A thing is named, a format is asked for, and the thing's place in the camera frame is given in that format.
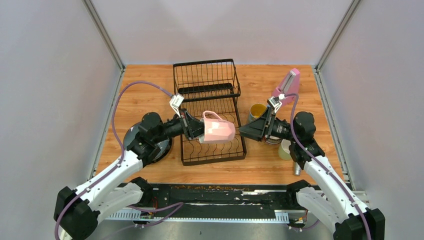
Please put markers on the black wire dish rack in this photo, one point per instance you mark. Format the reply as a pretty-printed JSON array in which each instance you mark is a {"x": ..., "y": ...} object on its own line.
[{"x": 210, "y": 85}]

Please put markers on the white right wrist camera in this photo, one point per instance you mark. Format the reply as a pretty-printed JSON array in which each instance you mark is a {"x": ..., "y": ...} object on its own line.
[{"x": 276, "y": 102}]

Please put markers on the blue butterfly mug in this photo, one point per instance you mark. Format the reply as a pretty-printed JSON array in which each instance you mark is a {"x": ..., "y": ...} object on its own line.
[{"x": 256, "y": 111}]

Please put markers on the silver microphone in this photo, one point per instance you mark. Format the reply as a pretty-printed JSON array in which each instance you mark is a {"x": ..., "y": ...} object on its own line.
[{"x": 296, "y": 169}]

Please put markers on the blue-grey ceramic plate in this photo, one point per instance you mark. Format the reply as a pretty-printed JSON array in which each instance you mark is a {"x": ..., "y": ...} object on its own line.
[{"x": 146, "y": 150}]

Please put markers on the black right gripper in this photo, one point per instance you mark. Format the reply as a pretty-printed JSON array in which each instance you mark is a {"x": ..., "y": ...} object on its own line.
[{"x": 256, "y": 129}]

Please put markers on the pink ceramic mug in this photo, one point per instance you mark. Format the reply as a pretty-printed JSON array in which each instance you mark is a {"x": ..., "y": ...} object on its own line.
[{"x": 216, "y": 129}]

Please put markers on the light green mug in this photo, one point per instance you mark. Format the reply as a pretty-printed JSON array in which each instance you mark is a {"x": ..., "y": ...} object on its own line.
[{"x": 284, "y": 150}]

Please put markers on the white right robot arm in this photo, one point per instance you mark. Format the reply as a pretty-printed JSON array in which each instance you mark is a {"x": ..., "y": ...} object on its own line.
[{"x": 338, "y": 208}]

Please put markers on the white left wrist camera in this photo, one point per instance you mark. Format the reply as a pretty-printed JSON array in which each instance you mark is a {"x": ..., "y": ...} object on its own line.
[{"x": 175, "y": 102}]

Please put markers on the patterned ceramic bowl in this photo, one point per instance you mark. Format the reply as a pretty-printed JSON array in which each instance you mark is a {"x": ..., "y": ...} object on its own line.
[{"x": 272, "y": 140}]

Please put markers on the pink metronome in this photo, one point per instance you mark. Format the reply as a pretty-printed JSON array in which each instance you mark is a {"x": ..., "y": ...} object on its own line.
[{"x": 289, "y": 85}]

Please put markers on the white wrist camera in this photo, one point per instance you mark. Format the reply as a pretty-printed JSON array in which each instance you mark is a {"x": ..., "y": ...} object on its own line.
[
  {"x": 276, "y": 102},
  {"x": 175, "y": 102}
]

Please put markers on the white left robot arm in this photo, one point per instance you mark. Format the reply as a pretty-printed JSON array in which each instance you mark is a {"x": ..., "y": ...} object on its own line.
[{"x": 79, "y": 210}]

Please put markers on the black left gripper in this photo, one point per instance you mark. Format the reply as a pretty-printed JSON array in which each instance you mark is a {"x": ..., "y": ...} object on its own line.
[{"x": 191, "y": 127}]

